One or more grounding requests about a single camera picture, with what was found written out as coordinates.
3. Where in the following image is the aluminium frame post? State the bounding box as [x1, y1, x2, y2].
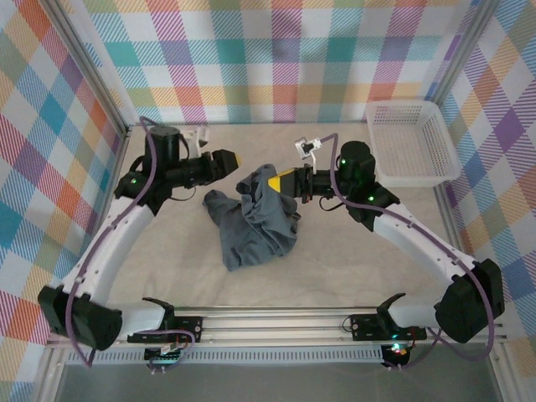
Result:
[44, 0, 132, 140]
[434, 0, 502, 108]

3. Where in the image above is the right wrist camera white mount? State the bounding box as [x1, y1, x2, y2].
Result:
[293, 135, 324, 169]

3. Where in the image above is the left controller circuit board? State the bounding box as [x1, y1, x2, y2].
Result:
[142, 346, 186, 376]

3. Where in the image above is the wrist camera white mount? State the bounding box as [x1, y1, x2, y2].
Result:
[181, 124, 211, 155]
[293, 135, 324, 169]

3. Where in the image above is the grey-blue t-shirt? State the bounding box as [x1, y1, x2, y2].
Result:
[202, 163, 303, 274]

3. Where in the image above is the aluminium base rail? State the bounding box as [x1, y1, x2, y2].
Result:
[44, 305, 510, 348]

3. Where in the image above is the white perforated plastic basket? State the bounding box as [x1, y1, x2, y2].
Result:
[364, 100, 461, 189]

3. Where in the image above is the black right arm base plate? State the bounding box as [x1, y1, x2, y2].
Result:
[349, 312, 429, 343]

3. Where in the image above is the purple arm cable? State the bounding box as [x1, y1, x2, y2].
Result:
[317, 132, 497, 372]
[66, 116, 196, 370]

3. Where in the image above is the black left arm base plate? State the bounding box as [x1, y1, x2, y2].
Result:
[126, 315, 205, 346]

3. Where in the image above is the white slotted cable duct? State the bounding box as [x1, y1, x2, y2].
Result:
[64, 344, 387, 367]

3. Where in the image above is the thin black left gripper cable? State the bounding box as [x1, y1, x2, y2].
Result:
[170, 185, 198, 204]

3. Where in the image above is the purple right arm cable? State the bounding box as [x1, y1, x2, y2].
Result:
[317, 132, 497, 372]

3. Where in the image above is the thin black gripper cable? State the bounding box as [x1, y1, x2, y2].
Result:
[170, 185, 198, 204]
[318, 195, 351, 213]

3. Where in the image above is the thin black right gripper cable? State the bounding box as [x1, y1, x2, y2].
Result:
[318, 195, 351, 213]

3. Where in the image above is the right controller circuit board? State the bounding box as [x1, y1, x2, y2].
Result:
[381, 342, 411, 370]

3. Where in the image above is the controller circuit board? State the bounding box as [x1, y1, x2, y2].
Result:
[142, 346, 186, 376]
[381, 342, 411, 370]

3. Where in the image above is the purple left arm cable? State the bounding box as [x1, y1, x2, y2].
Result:
[66, 116, 196, 370]

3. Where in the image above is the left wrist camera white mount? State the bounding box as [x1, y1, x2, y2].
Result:
[181, 124, 211, 155]

